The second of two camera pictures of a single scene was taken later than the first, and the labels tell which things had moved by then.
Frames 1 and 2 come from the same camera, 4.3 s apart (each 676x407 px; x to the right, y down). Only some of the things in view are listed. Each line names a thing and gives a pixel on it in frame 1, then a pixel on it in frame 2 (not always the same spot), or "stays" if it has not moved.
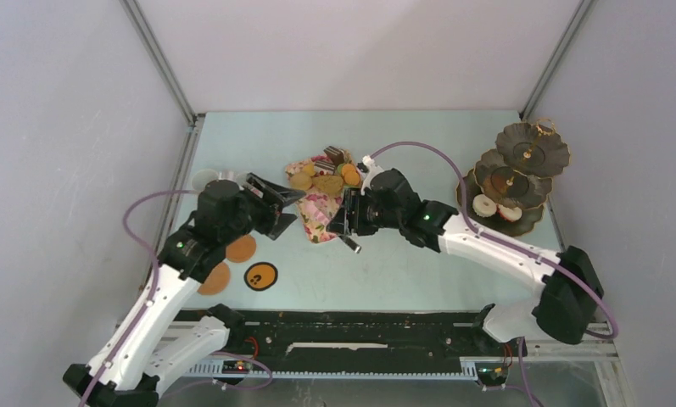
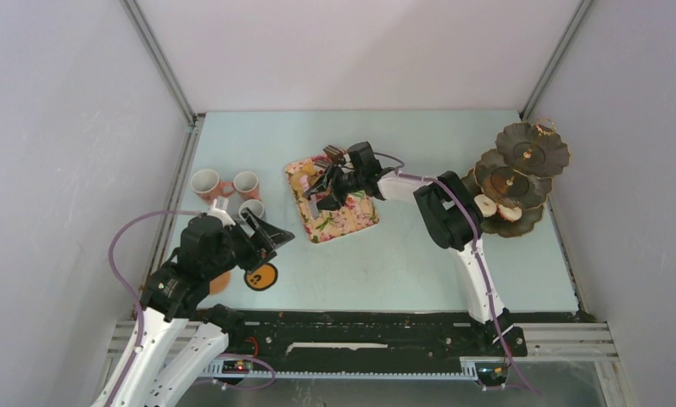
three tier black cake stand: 519,172 stays
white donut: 483,206 stays
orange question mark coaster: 260,275 stays
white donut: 511,214 stays
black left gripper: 273,197 -> 266,237
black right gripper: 349,219 -> 336,198
